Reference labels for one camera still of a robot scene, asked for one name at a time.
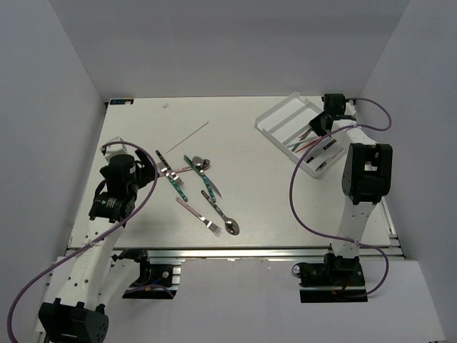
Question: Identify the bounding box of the teal chopstick long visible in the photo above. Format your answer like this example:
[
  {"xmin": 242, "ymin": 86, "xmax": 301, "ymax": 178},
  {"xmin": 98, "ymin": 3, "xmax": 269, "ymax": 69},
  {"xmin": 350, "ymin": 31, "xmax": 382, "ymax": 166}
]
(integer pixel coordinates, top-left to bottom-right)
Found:
[{"xmin": 287, "ymin": 141, "xmax": 306, "ymax": 151}]

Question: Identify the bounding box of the pink handled knife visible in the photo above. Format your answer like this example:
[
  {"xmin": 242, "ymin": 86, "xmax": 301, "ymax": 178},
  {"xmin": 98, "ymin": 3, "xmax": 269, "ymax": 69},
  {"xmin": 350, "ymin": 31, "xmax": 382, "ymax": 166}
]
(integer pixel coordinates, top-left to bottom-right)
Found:
[{"xmin": 316, "ymin": 151, "xmax": 342, "ymax": 172}]

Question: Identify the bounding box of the white chopstick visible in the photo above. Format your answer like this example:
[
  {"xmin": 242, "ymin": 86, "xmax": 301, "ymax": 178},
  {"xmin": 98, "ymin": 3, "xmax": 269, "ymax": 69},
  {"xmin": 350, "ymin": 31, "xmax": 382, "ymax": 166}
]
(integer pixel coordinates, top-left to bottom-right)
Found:
[{"xmin": 166, "ymin": 121, "xmax": 209, "ymax": 154}]

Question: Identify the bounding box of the teal chopstick short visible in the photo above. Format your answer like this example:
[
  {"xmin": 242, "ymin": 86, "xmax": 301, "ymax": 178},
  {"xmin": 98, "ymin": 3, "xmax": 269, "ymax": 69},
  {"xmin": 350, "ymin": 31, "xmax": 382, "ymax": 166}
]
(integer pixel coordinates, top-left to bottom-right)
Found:
[{"xmin": 298, "ymin": 129, "xmax": 312, "ymax": 140}]

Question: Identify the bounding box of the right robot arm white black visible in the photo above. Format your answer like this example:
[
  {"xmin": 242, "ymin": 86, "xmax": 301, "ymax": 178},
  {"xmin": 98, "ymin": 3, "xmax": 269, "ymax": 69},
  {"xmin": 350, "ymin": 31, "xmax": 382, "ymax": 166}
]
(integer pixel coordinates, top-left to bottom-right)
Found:
[{"xmin": 310, "ymin": 94, "xmax": 393, "ymax": 261}]

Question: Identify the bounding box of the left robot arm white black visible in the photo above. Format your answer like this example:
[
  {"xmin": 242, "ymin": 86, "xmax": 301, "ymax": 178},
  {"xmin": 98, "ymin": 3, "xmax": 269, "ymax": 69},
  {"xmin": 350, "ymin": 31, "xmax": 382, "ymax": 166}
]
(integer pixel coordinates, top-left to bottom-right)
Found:
[{"xmin": 39, "ymin": 149, "xmax": 158, "ymax": 342}]

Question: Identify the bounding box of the white cutlery tray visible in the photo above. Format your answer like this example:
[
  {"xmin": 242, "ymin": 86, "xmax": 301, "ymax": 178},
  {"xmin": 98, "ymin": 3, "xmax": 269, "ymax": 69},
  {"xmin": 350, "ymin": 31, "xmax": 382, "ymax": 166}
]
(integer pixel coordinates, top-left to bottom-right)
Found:
[{"xmin": 255, "ymin": 92, "xmax": 344, "ymax": 178}]

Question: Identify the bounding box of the black handled knife in tray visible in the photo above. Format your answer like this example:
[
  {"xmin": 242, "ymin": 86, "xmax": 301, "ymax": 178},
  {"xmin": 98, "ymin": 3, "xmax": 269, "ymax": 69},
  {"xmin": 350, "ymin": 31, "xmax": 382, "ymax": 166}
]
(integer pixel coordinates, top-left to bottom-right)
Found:
[{"xmin": 306, "ymin": 139, "xmax": 336, "ymax": 164}]

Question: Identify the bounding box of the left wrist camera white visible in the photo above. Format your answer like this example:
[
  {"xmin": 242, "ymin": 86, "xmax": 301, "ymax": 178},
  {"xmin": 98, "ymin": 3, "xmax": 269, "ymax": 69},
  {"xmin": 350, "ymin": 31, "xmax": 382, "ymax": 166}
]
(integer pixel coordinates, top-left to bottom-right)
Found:
[{"xmin": 100, "ymin": 136, "xmax": 127, "ymax": 161}]

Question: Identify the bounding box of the teal handled fork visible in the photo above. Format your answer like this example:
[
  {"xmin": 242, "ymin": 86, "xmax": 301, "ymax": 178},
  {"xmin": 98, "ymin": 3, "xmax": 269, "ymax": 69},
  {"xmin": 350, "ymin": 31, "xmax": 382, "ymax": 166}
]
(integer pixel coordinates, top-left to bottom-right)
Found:
[{"xmin": 157, "ymin": 162, "xmax": 188, "ymax": 202}]

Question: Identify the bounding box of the black handled fork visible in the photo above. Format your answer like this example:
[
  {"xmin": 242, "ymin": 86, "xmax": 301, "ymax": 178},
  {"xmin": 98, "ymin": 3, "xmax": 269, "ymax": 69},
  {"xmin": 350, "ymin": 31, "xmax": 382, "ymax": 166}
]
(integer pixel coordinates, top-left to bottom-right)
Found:
[{"xmin": 156, "ymin": 150, "xmax": 179, "ymax": 182}]

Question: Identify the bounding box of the teal handled spoon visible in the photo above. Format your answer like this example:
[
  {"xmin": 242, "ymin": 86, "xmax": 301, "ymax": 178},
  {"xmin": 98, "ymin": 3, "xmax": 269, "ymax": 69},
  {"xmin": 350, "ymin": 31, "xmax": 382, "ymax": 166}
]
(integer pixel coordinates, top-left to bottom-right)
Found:
[{"xmin": 184, "ymin": 154, "xmax": 216, "ymax": 201}]

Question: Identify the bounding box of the pink handled spoon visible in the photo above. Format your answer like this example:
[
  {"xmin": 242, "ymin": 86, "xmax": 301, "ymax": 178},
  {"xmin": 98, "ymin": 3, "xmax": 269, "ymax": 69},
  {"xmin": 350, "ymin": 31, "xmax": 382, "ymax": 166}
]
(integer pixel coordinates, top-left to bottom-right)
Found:
[{"xmin": 157, "ymin": 159, "xmax": 211, "ymax": 177}]

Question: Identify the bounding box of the teal handled knife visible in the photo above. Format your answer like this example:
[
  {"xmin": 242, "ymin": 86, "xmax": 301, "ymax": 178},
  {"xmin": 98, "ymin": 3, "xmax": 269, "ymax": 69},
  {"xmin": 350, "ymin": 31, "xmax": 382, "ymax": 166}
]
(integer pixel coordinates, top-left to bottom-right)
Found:
[{"xmin": 200, "ymin": 170, "xmax": 222, "ymax": 197}]

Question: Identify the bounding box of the pink handled fork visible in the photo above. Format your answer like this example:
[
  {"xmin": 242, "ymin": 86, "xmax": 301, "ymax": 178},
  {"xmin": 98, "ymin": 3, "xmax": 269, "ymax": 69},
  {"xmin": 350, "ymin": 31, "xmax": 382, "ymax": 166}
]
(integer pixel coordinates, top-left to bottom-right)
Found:
[{"xmin": 176, "ymin": 197, "xmax": 222, "ymax": 236}]

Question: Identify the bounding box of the black handled spoon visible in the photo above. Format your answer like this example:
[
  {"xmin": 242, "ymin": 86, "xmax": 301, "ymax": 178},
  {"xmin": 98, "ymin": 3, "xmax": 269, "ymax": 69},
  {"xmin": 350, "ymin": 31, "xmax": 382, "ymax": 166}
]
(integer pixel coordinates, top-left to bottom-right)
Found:
[{"xmin": 201, "ymin": 190, "xmax": 240, "ymax": 236}]

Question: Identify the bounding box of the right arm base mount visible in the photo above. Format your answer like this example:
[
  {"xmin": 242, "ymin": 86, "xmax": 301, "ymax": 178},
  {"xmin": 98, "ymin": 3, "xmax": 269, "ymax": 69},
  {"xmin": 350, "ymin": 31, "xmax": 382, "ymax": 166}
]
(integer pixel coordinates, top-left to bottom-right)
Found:
[{"xmin": 291, "ymin": 252, "xmax": 368, "ymax": 304}]

